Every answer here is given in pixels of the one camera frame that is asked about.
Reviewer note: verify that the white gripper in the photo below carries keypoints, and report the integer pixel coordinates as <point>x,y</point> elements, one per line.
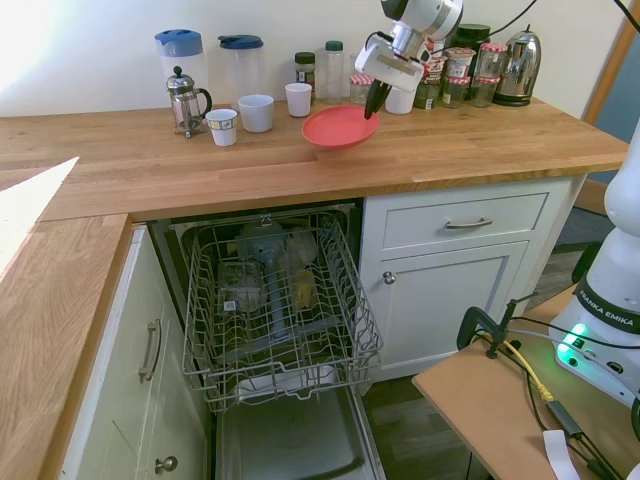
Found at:
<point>395,70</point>

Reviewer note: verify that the pink plastic plate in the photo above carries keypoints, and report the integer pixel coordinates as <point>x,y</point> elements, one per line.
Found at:
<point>337,130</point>

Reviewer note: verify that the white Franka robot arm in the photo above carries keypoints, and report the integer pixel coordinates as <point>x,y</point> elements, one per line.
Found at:
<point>615,260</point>

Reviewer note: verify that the grey dishwasher spray tube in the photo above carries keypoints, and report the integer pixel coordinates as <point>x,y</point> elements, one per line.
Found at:
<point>275,300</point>

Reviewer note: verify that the open dishwasher door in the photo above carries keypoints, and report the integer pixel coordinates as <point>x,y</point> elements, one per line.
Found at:
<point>290,440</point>

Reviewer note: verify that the glass jar red checkered lid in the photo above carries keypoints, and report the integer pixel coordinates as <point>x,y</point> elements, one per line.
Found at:
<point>456,92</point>
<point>486,91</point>
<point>360,89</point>
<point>492,60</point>

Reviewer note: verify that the green filled glass jar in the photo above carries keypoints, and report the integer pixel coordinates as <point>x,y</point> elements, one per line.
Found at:
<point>429,95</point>

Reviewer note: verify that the clear jar green lid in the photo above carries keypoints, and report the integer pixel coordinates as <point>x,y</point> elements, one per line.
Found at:
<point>334,70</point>

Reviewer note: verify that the yogurt pot red label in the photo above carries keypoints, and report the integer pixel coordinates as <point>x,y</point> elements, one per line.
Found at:
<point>436,70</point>

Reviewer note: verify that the spice jar black lid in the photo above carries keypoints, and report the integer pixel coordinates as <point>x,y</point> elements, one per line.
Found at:
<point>305,70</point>

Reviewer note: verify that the white ribbed cup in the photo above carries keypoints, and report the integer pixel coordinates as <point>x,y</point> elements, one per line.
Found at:
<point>299,100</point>

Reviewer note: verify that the white yogurt pot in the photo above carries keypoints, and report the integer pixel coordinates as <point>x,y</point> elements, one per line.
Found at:
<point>460,62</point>

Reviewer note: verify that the large jar black lid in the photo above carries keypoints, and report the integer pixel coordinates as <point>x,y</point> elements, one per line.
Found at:
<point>472,37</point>

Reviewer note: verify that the clear pitcher dark blue lid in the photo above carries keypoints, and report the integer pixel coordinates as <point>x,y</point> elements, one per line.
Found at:
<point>241,70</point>

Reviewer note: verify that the stainless steel electric kettle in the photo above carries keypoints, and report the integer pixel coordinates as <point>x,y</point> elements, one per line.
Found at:
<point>520,65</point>

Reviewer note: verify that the small patterned white cup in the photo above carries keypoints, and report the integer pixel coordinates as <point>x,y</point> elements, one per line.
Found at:
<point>221,127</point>

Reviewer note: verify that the round metal cabinet knob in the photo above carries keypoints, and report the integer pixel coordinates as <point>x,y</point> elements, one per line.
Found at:
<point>165,465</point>
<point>389,277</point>

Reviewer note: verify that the glass French press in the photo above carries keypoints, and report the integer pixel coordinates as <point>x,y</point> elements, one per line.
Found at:
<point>186,107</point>

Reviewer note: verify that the clear pitcher light blue lid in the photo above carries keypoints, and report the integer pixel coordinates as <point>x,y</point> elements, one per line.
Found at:
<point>180,65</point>

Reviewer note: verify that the clear square container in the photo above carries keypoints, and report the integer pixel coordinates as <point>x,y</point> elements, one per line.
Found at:
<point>241,287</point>

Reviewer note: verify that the black C-clamp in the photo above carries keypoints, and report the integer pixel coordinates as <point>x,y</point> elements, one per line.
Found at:
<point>470,325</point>

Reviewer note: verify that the wooden robot mounting board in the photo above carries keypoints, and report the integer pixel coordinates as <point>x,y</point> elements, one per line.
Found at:
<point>480,400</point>

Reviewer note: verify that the white paper strip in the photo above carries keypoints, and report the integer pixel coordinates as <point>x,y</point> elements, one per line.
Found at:
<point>560,455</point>

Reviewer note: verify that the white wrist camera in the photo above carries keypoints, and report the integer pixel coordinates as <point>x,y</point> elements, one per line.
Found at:
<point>382,42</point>

